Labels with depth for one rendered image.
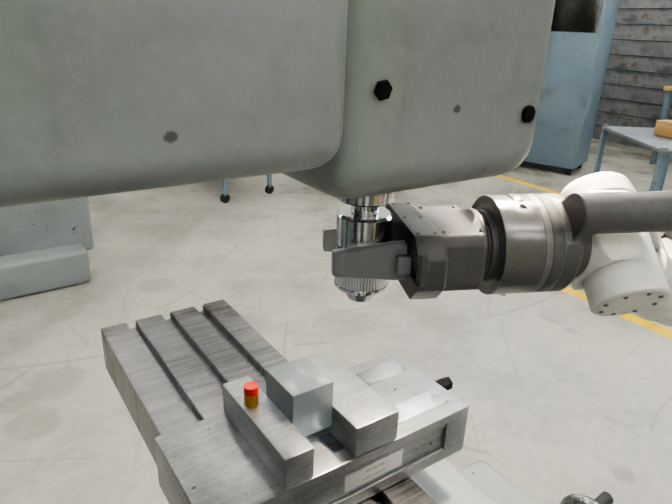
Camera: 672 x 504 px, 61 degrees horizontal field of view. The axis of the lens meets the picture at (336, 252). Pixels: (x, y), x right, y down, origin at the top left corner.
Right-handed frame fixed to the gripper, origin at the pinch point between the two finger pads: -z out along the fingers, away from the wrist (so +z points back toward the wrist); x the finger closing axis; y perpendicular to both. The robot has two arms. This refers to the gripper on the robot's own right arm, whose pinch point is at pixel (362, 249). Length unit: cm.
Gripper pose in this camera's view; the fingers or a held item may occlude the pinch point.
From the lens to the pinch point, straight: 48.9
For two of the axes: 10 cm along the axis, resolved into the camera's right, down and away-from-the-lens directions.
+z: 9.9, -0.4, 1.5
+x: 1.6, 3.7, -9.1
